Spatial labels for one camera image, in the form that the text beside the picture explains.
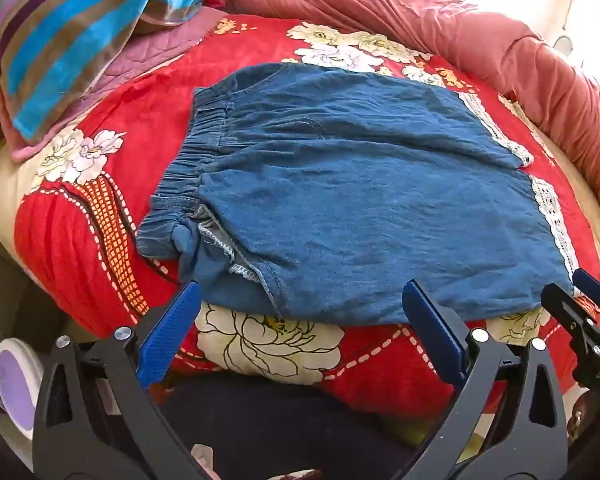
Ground red floral blanket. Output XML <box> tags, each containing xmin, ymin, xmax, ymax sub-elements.
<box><xmin>12</xmin><ymin>12</ymin><xmax>600</xmax><ymax>411</ymax></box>

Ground salmon pink quilt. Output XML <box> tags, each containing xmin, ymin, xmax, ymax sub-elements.
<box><xmin>216</xmin><ymin>0</ymin><xmax>600</xmax><ymax>241</ymax></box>

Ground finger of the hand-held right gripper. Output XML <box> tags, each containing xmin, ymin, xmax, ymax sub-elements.
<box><xmin>572</xmin><ymin>268</ymin><xmax>600</xmax><ymax>323</ymax></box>
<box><xmin>540</xmin><ymin>282</ymin><xmax>600</xmax><ymax>348</ymax></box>

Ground blue denim pants lace trim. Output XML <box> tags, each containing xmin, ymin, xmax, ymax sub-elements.
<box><xmin>136</xmin><ymin>62</ymin><xmax>582</xmax><ymax>326</ymax></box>

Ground striped blue brown towel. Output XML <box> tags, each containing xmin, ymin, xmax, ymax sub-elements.
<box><xmin>0</xmin><ymin>0</ymin><xmax>203</xmax><ymax>143</ymax></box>

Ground person's dark clothed legs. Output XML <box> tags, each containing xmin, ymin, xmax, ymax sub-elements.
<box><xmin>157</xmin><ymin>372</ymin><xmax>433</xmax><ymax>480</ymax></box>

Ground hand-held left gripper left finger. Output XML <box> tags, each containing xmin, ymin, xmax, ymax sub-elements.
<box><xmin>32</xmin><ymin>280</ymin><xmax>216</xmax><ymax>480</ymax></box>

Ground white and purple round object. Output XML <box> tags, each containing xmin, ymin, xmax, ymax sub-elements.
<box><xmin>0</xmin><ymin>335</ymin><xmax>48</xmax><ymax>466</ymax></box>

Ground person's right hand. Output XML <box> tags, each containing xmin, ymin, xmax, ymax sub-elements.
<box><xmin>566</xmin><ymin>392</ymin><xmax>598</xmax><ymax>443</ymax></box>

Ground pink quilted pillow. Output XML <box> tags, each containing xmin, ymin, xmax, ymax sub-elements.
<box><xmin>0</xmin><ymin>7</ymin><xmax>226</xmax><ymax>163</ymax></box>

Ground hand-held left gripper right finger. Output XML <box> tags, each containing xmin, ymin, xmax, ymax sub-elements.
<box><xmin>401</xmin><ymin>279</ymin><xmax>569</xmax><ymax>480</ymax></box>

